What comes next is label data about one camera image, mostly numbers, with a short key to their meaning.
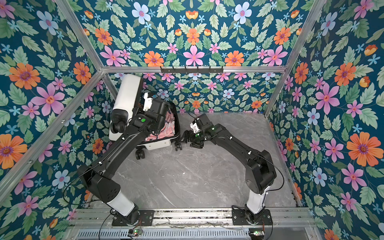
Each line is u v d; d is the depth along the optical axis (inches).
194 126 30.8
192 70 36.6
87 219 29.6
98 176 16.5
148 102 25.7
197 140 27.9
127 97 29.4
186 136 28.7
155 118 22.2
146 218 29.0
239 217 28.7
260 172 18.1
